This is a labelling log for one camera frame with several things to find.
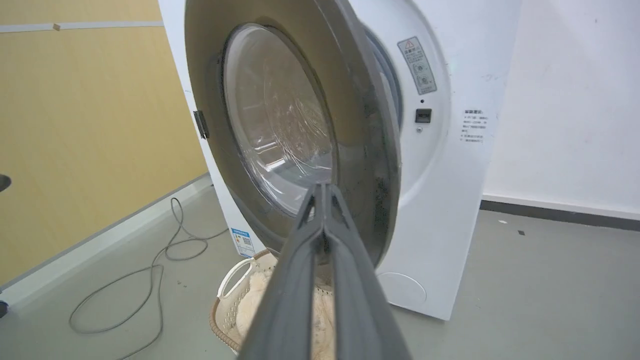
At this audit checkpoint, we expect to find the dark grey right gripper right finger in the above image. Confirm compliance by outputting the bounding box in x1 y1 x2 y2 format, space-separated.
325 183 412 360

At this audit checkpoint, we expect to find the round grey washing machine door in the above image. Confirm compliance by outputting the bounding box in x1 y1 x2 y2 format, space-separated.
184 0 403 267

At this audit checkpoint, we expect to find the white front-load washing machine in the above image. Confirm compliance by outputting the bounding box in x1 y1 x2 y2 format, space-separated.
158 0 523 321

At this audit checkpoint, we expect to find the blue energy label sticker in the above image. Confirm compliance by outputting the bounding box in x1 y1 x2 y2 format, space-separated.
230 228 256 258

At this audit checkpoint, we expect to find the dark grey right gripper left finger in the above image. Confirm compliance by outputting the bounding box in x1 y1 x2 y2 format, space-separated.
238 183 327 360

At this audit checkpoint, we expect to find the beige fluffy cloth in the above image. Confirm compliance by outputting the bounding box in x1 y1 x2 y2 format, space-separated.
235 267 337 360

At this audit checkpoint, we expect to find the white woven laundry basket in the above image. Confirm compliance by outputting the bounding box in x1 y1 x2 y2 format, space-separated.
209 248 281 357

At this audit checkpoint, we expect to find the grey power cable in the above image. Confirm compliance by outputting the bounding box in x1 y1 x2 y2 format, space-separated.
68 197 230 360

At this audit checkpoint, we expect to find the grey warning sticker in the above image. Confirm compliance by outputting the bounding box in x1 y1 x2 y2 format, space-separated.
397 36 438 96

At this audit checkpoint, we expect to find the black door hinge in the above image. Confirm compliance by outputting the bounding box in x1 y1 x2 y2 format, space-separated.
193 110 210 140

